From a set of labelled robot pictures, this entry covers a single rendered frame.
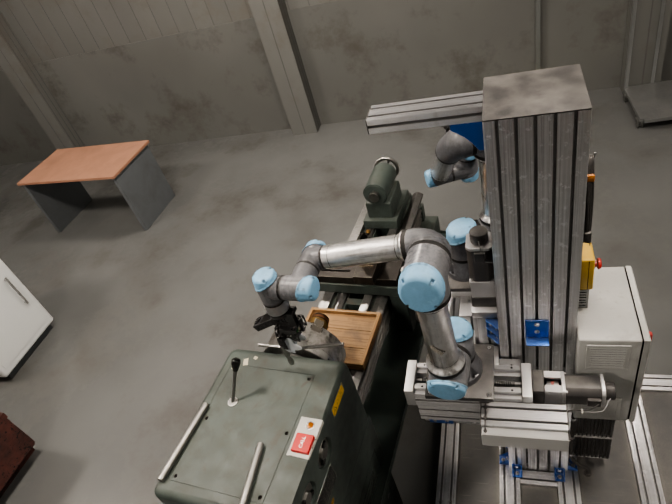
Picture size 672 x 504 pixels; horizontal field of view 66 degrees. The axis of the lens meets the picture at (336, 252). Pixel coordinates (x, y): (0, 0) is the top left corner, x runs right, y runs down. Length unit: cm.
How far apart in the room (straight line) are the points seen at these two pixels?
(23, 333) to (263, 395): 327
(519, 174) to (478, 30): 422
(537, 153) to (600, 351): 76
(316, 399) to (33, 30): 638
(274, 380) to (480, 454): 126
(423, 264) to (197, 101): 563
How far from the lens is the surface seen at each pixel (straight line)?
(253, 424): 183
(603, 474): 278
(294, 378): 188
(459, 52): 570
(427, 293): 130
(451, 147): 182
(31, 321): 494
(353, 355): 235
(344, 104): 609
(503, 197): 150
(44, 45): 752
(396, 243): 144
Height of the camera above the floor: 269
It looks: 39 degrees down
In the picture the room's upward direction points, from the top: 19 degrees counter-clockwise
